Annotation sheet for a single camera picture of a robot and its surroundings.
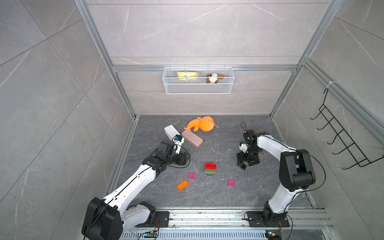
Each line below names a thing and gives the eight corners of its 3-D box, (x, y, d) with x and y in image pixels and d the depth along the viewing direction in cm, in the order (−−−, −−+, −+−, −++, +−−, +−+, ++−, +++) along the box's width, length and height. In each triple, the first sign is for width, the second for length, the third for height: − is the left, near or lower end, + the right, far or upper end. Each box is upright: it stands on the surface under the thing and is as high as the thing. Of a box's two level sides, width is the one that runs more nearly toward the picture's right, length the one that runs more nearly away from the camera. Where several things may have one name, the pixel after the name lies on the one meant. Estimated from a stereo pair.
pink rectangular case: (180, 135, 109) (179, 133, 108) (187, 128, 113) (187, 127, 112) (197, 148, 102) (197, 147, 100) (205, 141, 106) (205, 139, 104)
